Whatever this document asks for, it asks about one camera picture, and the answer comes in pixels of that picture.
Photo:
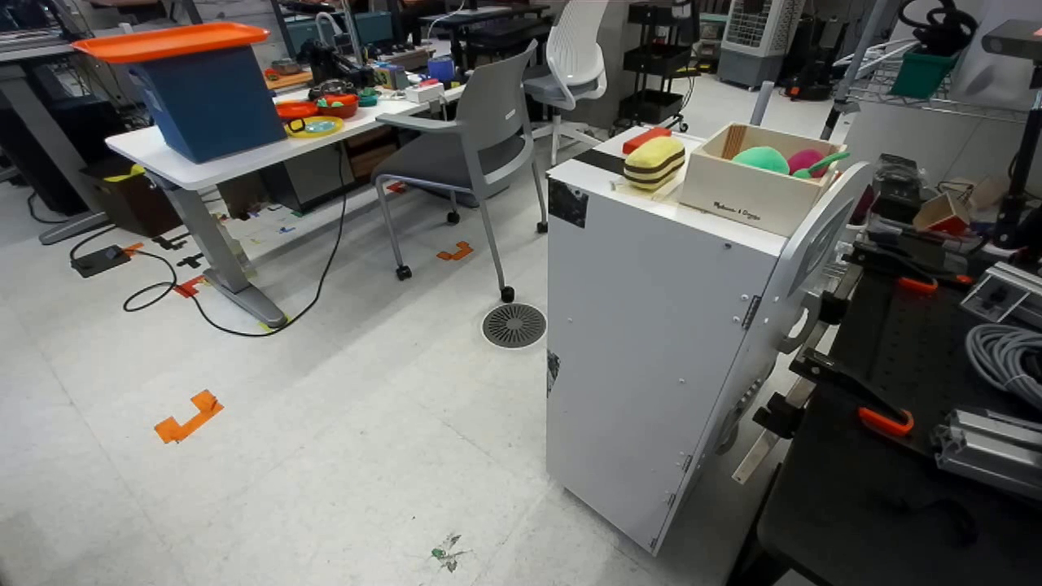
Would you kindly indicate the yellow brown striped plush toy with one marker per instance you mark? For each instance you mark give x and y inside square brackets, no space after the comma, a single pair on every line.
[654,165]

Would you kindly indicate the white toy kitchen cabinet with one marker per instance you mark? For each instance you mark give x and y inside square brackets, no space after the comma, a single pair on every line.
[661,327]

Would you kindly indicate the light wooden box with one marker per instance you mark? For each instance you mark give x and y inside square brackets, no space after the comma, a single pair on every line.
[740,193]

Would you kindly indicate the green plush ball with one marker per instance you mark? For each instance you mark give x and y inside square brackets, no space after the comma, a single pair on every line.
[764,156]

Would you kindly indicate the pink plush toy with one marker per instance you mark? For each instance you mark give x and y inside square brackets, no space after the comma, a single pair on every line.
[803,159]

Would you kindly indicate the grey office chair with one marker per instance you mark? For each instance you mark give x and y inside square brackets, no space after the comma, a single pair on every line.
[474,155]

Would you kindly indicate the white office chair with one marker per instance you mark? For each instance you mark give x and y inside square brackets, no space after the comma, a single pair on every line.
[574,68]

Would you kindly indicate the black utility cart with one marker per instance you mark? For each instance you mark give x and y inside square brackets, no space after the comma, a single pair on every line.
[661,52]

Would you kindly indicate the white desk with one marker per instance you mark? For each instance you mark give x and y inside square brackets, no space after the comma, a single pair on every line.
[185,184]

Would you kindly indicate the blue bin with orange lid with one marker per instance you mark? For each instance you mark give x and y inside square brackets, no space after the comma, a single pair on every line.
[199,85]

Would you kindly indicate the black table with clamps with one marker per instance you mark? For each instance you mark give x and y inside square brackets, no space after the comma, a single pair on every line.
[857,500]

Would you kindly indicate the orange floor tape bracket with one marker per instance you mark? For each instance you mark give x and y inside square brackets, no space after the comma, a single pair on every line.
[179,428]

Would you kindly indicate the orange handled clamp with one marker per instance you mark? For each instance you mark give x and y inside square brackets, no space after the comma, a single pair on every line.
[873,412]

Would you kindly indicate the aluminium extrusion rail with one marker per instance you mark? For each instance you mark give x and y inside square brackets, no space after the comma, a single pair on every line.
[996,451]

